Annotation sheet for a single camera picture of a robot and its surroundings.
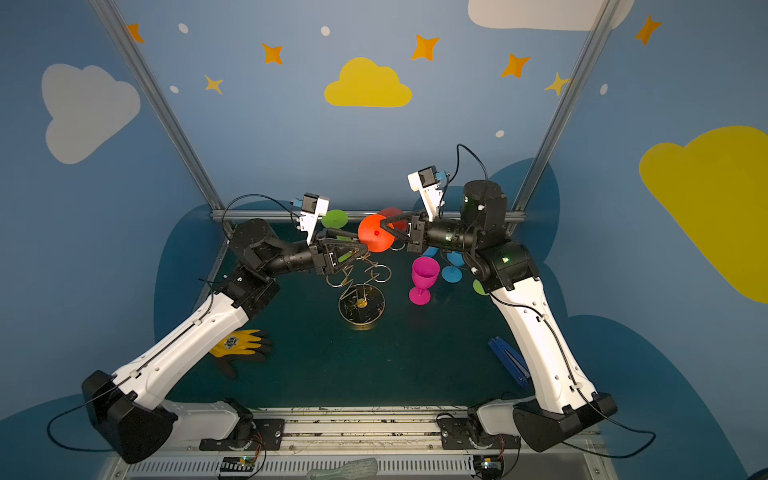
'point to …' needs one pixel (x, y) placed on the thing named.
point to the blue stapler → (511, 360)
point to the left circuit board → (237, 464)
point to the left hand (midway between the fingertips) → (363, 239)
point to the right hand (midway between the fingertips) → (385, 221)
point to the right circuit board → (492, 466)
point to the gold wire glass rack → (361, 304)
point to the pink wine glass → (425, 273)
